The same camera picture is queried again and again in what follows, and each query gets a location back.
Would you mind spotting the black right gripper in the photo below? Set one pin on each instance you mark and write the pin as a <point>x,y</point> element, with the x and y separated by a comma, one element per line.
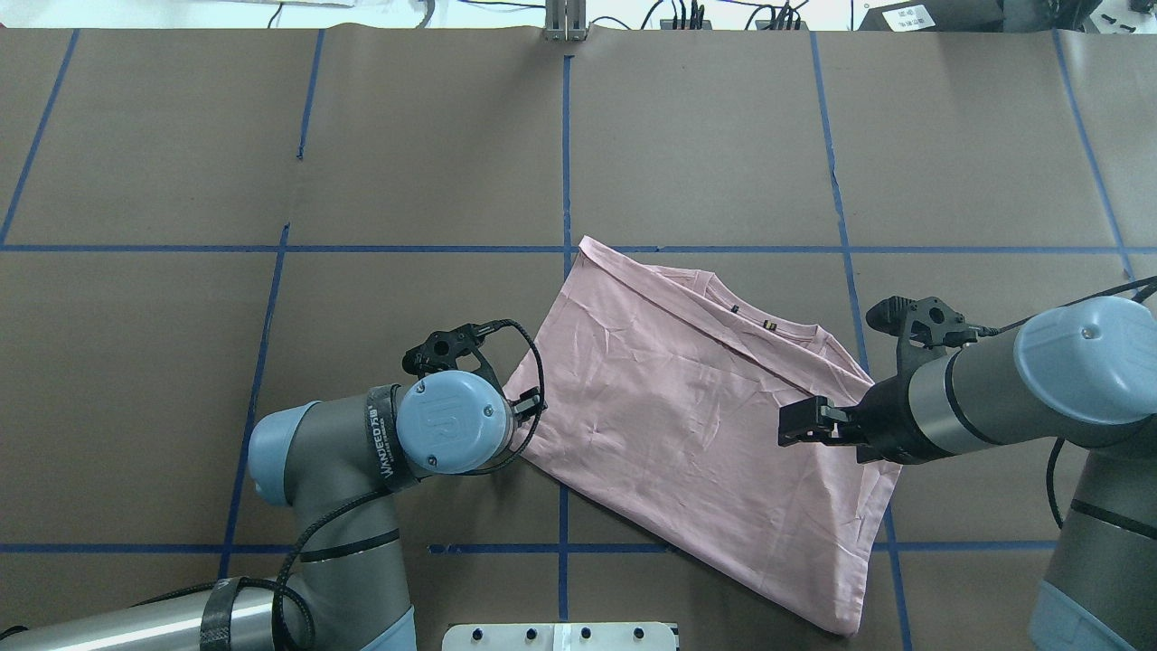
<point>881,423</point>

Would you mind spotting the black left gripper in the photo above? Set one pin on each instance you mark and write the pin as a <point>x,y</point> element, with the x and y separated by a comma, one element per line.
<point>526,405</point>

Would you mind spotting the pink Snoopy t-shirt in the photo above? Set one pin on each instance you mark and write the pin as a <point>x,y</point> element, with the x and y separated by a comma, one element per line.
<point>663,389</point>

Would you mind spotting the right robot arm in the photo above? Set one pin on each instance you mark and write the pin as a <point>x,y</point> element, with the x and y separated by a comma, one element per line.
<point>1082,373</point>

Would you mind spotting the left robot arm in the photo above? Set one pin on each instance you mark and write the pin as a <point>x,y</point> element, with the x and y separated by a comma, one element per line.
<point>337,465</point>

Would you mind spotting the black box white label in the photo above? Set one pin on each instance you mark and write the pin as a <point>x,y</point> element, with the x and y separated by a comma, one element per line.
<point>933,16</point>

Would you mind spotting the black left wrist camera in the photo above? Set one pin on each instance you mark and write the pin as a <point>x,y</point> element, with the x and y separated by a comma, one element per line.
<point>442,350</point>

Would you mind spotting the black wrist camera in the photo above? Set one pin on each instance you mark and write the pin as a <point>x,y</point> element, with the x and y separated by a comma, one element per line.
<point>442,350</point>
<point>925,329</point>

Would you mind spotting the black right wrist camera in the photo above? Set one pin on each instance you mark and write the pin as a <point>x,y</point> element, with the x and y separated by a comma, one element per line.
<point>925,329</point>

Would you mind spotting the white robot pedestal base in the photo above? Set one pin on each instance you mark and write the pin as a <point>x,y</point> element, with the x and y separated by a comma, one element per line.
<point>629,635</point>

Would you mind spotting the aluminium frame post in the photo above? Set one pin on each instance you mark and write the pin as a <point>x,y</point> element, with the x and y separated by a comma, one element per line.
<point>565,20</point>

